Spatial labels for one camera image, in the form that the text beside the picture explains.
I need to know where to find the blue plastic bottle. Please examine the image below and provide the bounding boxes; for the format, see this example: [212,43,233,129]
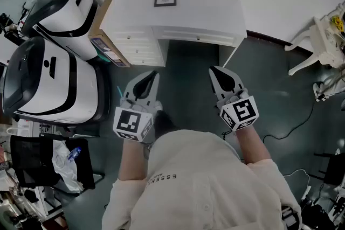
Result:
[67,146,82,163]

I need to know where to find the white floor cable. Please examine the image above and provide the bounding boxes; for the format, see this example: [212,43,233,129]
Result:
[282,168,311,199]

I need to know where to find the yellow flowers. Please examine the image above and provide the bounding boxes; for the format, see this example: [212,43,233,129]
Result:
[330,15,344,32]

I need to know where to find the grey waist device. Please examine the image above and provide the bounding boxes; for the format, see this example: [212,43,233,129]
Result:
[281,204,300,230]

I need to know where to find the white desk with drawers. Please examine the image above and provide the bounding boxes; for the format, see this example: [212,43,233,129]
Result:
[99,0,248,68]

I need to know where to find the small black picture frame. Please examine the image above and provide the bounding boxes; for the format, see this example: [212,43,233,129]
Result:
[154,0,177,8]

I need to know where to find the person's right forearm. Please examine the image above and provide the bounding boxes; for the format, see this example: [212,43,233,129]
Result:
[234,123,272,164]

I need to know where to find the person's cream shirt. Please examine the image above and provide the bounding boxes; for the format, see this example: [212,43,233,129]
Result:
[101,129,302,230]

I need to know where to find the cluttered work table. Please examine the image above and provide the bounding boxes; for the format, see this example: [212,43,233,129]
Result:
[0,0,46,36]

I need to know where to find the flat cardboard box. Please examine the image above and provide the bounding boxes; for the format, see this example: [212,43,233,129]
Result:
[88,0,132,67]

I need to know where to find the white plastic bag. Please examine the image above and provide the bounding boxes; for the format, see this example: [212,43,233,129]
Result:
[51,140,84,194]

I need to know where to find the person's left forearm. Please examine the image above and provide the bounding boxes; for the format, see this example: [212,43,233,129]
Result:
[118,140,151,181]

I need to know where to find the white and black machine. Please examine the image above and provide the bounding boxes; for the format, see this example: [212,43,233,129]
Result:
[21,0,99,61]
[2,36,111,124]

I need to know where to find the black floor cable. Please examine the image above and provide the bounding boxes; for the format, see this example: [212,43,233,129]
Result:
[263,101,316,141]

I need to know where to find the white plug block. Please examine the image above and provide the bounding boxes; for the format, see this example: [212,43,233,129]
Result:
[312,81,329,102]

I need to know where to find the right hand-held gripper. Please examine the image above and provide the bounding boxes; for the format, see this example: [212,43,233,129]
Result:
[209,66,260,133]

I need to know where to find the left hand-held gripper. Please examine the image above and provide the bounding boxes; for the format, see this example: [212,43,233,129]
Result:
[113,69,164,143]

